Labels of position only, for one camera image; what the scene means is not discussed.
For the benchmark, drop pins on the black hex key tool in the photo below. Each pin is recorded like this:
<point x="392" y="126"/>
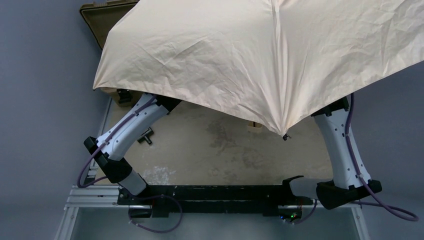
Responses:
<point x="146" y="136"/>

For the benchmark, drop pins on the tan hard case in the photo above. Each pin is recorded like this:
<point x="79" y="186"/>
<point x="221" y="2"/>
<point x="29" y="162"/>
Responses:
<point x="100" y="18"/>

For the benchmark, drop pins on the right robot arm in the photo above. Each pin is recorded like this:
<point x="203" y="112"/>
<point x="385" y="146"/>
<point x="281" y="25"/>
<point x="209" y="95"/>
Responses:
<point x="351" y="180"/>

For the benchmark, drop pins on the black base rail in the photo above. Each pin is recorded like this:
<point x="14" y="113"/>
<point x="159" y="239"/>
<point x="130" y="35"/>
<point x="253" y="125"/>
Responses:
<point x="161" y="200"/>

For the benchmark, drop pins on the aluminium frame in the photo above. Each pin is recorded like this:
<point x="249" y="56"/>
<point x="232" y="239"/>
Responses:
<point x="92" y="213"/>

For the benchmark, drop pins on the beige folding umbrella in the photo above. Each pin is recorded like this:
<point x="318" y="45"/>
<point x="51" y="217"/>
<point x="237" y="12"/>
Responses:
<point x="273" y="62"/>

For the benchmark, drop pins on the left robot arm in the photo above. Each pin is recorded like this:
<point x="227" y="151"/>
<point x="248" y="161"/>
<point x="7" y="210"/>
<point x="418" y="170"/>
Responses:
<point x="109" y="149"/>

